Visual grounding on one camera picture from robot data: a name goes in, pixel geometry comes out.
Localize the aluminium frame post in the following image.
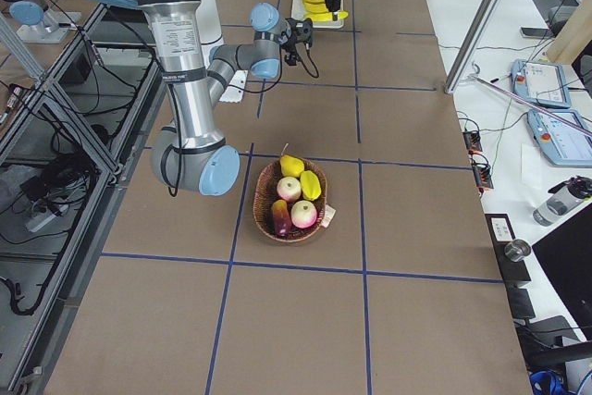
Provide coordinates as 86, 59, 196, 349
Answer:
444, 0, 500, 93

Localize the small metal cup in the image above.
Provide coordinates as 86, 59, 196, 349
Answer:
503, 239, 532, 263

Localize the far teach pendant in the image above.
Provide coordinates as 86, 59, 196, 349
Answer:
511, 59, 572, 109

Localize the dark red fruit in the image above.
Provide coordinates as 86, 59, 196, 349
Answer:
271, 199, 292, 237

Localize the paper price tag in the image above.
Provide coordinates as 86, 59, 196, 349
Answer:
321, 205, 336, 228

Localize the brown wicker basket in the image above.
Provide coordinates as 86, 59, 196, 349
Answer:
253, 159, 327, 242

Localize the teach pendant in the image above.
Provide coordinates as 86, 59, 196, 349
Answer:
527, 109, 591, 167
511, 59, 572, 109

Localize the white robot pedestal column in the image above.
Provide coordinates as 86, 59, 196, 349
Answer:
195, 0, 248, 103

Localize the pink white apple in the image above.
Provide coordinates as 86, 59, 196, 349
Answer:
290, 200, 317, 228

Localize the yellow pear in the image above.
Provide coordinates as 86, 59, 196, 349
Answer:
279, 143, 305, 179

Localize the long reach stick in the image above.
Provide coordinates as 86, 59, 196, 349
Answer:
465, 72, 592, 138

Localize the yellow star fruit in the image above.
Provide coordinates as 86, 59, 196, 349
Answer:
300, 170, 322, 202

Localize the near teach pendant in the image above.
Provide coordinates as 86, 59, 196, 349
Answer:
527, 109, 591, 167

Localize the clear water bottle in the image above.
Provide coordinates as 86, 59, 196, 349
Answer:
532, 176, 591, 227

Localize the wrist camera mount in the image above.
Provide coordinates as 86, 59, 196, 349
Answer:
295, 19, 314, 46

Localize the curved yellow banana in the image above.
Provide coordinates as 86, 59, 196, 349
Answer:
303, 3, 329, 14

